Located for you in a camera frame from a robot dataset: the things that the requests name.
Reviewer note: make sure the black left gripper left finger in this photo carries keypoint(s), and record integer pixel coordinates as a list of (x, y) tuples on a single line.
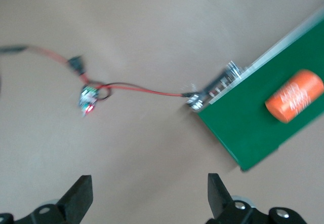
[(73, 201)]

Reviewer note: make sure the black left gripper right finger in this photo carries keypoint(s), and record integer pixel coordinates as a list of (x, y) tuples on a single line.
[(220, 201)]

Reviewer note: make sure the orange 4680 battery cylinder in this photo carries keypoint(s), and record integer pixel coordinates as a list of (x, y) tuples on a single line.
[(293, 94)]

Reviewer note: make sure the green conveyor belt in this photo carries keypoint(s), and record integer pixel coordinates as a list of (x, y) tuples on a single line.
[(240, 132)]

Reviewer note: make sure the small green circuit board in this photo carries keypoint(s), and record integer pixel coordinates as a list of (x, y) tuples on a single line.
[(87, 98)]

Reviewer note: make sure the small black inline connector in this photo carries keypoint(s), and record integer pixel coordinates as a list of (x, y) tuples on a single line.
[(77, 64)]

